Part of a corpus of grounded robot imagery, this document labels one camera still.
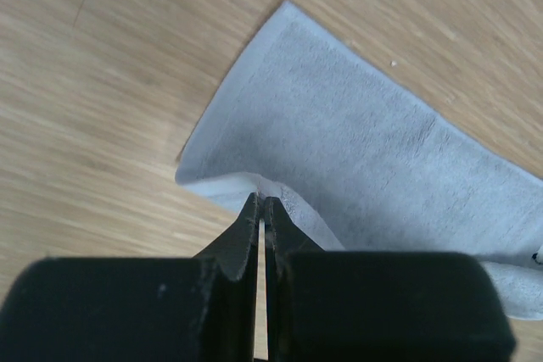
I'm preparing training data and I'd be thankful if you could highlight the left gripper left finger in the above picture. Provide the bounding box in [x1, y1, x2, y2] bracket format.
[1, 194, 260, 361]

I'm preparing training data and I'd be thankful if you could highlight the grey towel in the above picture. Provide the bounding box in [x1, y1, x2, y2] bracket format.
[175, 2, 542, 320]

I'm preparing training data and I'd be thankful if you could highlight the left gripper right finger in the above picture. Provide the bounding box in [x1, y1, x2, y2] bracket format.
[263, 198, 516, 361]

